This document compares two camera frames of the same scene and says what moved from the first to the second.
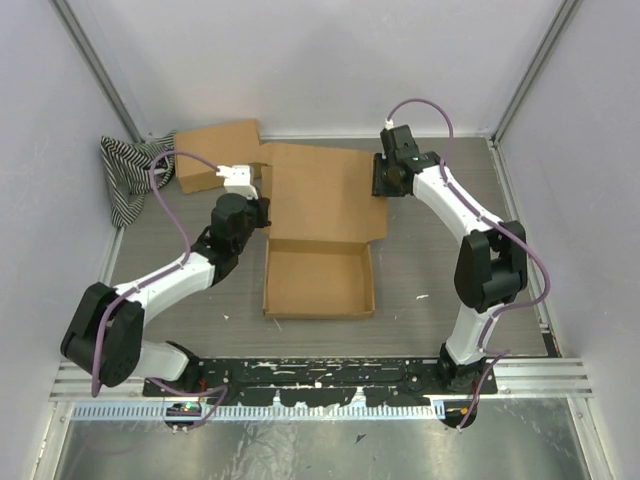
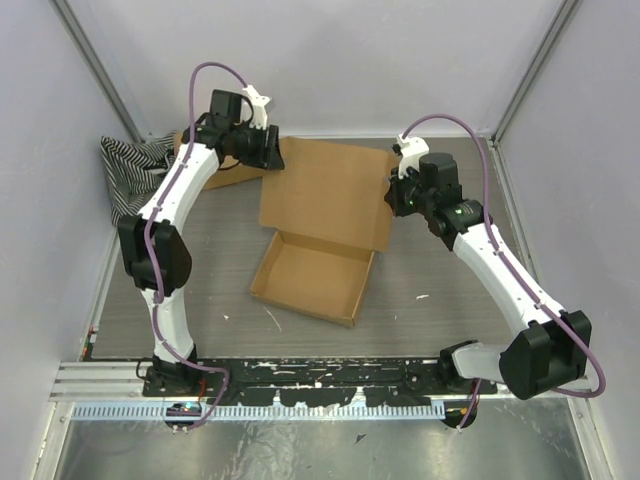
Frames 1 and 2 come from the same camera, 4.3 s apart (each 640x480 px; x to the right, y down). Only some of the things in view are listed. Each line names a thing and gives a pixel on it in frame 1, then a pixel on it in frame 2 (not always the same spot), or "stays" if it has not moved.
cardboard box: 317,258 stays
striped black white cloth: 127,172 stays
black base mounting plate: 327,382 stays
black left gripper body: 257,218 to 250,145
